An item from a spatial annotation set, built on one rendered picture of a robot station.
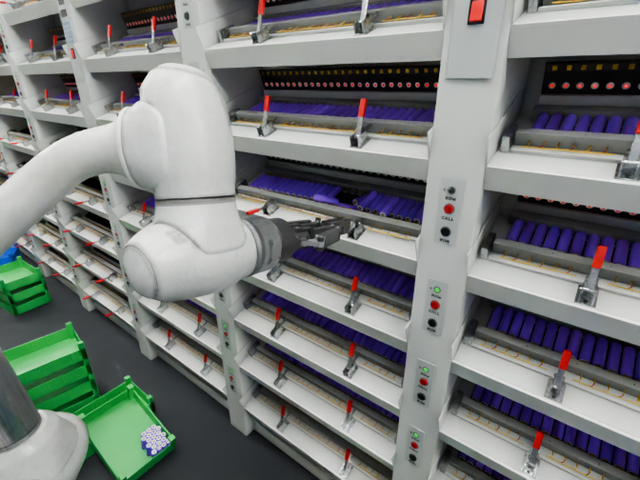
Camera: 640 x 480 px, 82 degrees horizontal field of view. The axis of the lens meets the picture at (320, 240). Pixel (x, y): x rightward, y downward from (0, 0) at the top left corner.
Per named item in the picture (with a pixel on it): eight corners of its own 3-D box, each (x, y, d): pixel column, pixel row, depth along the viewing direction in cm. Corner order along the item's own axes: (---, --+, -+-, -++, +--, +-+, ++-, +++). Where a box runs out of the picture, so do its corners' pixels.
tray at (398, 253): (418, 276, 75) (416, 242, 69) (226, 216, 109) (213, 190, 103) (454, 219, 86) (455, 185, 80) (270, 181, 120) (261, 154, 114)
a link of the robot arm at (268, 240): (256, 286, 53) (284, 276, 58) (260, 226, 51) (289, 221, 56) (216, 269, 59) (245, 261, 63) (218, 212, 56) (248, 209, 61)
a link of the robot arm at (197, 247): (264, 288, 52) (257, 194, 50) (162, 324, 40) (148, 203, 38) (216, 278, 59) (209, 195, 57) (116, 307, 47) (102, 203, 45)
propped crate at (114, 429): (175, 448, 139) (175, 437, 135) (122, 490, 124) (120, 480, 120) (132, 394, 152) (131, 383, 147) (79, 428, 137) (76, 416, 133)
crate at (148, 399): (78, 464, 133) (72, 449, 130) (56, 434, 144) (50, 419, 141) (155, 410, 155) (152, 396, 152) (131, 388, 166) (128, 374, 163)
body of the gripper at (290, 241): (245, 257, 63) (282, 248, 70) (282, 271, 58) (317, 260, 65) (247, 214, 61) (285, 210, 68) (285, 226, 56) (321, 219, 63)
